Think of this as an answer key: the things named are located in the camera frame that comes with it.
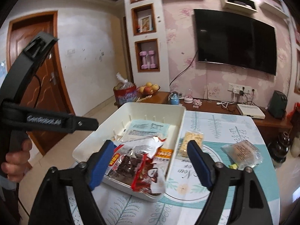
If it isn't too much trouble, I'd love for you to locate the dark red jujube packet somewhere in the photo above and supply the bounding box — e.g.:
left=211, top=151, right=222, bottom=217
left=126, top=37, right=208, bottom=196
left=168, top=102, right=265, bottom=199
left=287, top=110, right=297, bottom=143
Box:
left=105, top=145, right=154, bottom=185

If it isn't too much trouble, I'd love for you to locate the white set-top box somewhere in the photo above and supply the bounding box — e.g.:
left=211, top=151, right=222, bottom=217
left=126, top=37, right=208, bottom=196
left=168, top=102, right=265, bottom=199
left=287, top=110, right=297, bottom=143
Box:
left=237, top=104, right=266, bottom=119

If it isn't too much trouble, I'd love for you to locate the brown wooden door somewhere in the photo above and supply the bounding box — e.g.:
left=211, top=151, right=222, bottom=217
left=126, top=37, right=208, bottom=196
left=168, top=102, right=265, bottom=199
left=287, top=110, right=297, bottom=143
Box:
left=6, top=11, right=75, bottom=155

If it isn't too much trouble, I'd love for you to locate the fruit bowl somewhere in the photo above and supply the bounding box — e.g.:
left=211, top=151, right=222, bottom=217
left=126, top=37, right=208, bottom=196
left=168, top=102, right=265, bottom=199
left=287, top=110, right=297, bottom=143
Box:
left=137, top=82, right=160, bottom=96

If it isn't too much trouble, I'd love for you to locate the blue snow globe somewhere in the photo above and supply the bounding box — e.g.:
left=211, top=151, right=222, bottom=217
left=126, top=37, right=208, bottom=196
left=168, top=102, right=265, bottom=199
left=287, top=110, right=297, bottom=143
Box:
left=169, top=91, right=180, bottom=105

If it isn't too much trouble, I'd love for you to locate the black wall television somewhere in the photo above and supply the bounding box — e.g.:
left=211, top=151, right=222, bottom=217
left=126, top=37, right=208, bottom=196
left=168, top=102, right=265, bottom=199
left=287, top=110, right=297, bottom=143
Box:
left=194, top=9, right=277, bottom=75

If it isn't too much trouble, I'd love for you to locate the red gift box with bag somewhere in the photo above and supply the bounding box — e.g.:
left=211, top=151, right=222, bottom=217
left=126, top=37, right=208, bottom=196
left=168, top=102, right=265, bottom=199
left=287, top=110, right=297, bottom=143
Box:
left=113, top=73, right=137, bottom=107

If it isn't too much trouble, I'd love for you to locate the floral white teal tablecloth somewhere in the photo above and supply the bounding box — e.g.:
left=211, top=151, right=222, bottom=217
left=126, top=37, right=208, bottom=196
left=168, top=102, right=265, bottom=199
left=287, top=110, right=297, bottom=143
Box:
left=67, top=110, right=281, bottom=225

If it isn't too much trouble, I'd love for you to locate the dark ceramic jar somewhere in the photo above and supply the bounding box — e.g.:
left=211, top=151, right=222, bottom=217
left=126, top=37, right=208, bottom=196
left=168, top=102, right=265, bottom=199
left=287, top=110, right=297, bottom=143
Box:
left=267, top=132, right=291, bottom=169

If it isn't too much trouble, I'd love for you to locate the brown chocolate snack packet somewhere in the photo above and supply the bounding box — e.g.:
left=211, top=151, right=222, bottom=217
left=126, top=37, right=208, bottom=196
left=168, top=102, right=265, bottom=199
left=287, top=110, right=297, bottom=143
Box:
left=131, top=155, right=165, bottom=195

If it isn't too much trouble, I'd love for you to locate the dark green air fryer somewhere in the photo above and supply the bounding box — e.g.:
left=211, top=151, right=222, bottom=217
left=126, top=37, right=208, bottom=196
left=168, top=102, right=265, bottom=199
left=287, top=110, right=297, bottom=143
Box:
left=268, top=90, right=287, bottom=119

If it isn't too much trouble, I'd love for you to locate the framed picture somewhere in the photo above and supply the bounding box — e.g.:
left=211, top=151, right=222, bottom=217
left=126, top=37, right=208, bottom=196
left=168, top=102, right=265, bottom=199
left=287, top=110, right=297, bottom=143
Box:
left=138, top=15, right=153, bottom=33

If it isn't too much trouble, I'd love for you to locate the person left hand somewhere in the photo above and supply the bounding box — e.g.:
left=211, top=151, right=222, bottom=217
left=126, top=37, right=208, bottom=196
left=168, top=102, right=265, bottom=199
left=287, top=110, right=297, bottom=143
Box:
left=1, top=139, right=33, bottom=183

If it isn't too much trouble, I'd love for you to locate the yellow rice cracker pack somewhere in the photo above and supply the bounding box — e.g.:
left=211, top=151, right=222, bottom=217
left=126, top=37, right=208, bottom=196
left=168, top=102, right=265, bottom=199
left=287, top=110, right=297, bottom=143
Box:
left=176, top=130, right=204, bottom=158

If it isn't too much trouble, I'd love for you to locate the white orange oat bar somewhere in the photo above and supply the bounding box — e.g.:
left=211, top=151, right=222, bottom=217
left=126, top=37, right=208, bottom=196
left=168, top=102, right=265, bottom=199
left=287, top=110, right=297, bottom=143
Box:
left=153, top=147, right=173, bottom=175

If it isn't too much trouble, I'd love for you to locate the wall power outlet strip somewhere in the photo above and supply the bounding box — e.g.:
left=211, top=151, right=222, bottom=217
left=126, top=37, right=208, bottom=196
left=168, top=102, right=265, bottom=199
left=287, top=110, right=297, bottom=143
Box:
left=228, top=83, right=253, bottom=94

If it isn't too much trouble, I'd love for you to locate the wooden tv cabinet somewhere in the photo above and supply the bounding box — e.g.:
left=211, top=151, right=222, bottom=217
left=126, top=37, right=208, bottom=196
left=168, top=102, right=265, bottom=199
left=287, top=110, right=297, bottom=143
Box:
left=142, top=91, right=293, bottom=144

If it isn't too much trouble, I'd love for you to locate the large rice cracker bag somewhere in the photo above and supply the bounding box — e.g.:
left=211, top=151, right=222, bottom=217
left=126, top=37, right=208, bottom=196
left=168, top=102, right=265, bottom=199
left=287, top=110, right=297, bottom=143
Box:
left=121, top=120, right=170, bottom=142

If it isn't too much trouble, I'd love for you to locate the white red snack bag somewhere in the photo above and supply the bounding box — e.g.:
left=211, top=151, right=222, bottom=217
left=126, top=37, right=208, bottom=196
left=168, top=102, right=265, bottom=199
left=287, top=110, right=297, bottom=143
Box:
left=114, top=136, right=164, bottom=158

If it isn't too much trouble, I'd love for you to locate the round brown cake pack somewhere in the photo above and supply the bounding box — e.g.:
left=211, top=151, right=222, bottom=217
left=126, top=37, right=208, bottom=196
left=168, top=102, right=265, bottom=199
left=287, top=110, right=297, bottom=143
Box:
left=222, top=140, right=263, bottom=170

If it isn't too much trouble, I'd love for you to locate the white plastic storage bin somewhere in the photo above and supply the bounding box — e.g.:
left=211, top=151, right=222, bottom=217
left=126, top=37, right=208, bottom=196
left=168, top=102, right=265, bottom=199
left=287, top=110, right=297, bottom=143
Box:
left=72, top=101, right=187, bottom=203

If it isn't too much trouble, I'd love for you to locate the pink dumbbell pair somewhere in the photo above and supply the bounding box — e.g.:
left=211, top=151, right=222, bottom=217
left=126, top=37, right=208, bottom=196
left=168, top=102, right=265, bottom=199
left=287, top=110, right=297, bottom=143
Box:
left=139, top=50, right=157, bottom=70

